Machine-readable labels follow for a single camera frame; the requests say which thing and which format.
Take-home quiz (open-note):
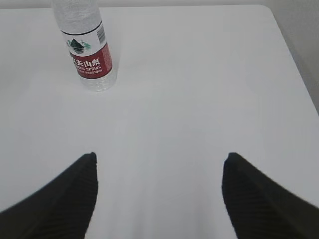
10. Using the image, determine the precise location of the Nongfu Spring water bottle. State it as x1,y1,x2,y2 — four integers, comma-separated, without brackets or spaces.
51,0,117,92

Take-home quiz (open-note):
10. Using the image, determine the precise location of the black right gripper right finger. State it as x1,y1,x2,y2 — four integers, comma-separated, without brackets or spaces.
221,152,319,239

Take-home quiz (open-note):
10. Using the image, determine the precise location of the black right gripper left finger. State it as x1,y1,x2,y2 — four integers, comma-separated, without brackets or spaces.
0,152,99,239

